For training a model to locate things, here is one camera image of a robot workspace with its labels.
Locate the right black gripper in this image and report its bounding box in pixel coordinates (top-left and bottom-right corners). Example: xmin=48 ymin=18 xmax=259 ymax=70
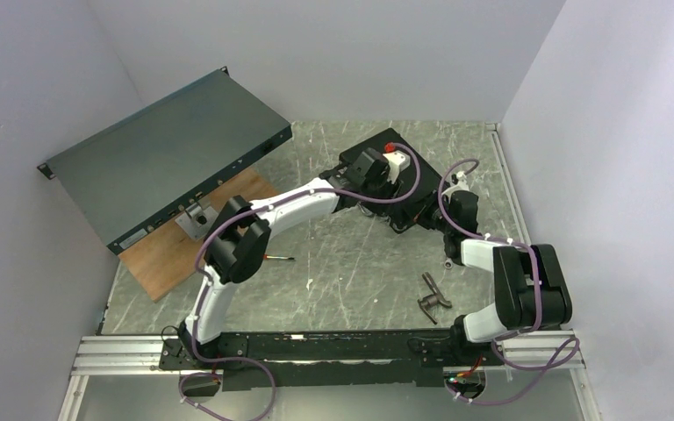
xmin=403 ymin=189 xmax=455 ymax=236

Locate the black poker chip case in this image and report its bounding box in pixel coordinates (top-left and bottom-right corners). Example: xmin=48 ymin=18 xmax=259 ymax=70
xmin=336 ymin=128 xmax=442 ymax=233

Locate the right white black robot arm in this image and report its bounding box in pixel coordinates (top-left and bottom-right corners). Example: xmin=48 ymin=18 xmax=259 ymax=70
xmin=415 ymin=189 xmax=573 ymax=364

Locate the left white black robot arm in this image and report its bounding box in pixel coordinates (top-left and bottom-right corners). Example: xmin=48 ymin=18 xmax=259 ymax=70
xmin=179 ymin=142 xmax=421 ymax=368

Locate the blue red screwdriver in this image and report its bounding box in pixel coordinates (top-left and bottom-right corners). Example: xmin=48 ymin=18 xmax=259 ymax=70
xmin=264 ymin=254 xmax=295 ymax=261

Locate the wooden board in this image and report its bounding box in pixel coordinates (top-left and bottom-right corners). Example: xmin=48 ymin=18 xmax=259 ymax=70
xmin=119 ymin=168 xmax=277 ymax=302

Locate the dark grey rack server chassis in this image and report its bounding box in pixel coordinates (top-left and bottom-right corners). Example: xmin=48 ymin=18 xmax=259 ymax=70
xmin=38 ymin=68 xmax=292 ymax=255

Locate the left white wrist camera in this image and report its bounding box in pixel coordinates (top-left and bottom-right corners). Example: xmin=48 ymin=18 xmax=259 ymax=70
xmin=383 ymin=143 xmax=412 ymax=184

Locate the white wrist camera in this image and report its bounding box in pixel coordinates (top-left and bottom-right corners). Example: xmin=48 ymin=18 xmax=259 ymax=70
xmin=383 ymin=143 xmax=412 ymax=184
xmin=448 ymin=171 xmax=470 ymax=196

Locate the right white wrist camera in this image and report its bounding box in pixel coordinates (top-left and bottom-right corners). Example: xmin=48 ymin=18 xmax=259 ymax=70
xmin=448 ymin=171 xmax=470 ymax=196

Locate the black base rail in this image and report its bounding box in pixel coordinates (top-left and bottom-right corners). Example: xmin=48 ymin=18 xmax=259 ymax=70
xmin=71 ymin=329 xmax=584 ymax=397

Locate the silver metal bracket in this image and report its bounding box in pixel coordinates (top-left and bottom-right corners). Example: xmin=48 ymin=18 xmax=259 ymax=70
xmin=175 ymin=198 xmax=219 ymax=241

